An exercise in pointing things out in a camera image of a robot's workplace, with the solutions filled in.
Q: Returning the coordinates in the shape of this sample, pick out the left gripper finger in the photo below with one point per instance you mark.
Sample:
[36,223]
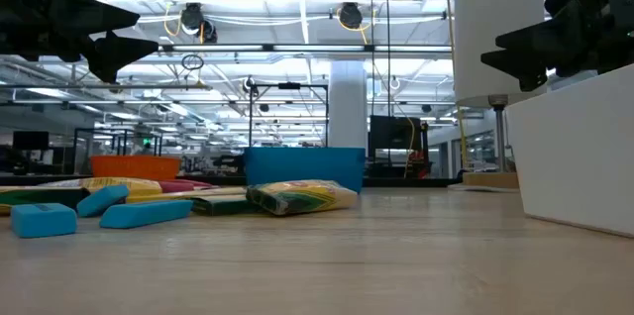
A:
[119,52]
[94,18]

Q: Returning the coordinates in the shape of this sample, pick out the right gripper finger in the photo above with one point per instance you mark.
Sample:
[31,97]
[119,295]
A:
[550,37]
[525,67]

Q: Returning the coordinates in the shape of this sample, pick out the blue eraser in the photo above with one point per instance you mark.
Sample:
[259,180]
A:
[146,213]
[101,200]
[43,220]

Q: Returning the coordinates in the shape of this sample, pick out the yellow green crayon box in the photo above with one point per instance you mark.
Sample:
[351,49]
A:
[39,197]
[302,197]
[114,185]
[218,204]

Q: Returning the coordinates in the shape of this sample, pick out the white shade table lamp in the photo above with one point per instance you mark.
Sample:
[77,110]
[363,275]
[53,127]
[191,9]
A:
[495,32]

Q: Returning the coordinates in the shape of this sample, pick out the white plastic tray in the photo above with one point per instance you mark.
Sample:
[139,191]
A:
[579,156]

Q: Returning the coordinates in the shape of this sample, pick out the orange plastic basket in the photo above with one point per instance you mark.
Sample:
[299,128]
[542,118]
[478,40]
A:
[134,167]

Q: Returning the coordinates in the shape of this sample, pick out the black monitor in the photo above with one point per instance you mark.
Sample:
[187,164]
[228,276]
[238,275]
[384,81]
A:
[31,140]

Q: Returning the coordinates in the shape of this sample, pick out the black cabinet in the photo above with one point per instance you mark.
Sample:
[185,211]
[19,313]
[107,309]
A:
[393,132]

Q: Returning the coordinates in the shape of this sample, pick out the white pillar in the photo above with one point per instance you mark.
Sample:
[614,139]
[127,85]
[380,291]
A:
[348,107]

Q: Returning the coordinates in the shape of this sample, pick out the blue plastic bin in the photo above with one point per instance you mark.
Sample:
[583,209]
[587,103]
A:
[302,164]

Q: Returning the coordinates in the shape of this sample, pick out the black gantry frame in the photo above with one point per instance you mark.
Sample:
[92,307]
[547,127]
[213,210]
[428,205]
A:
[288,85]

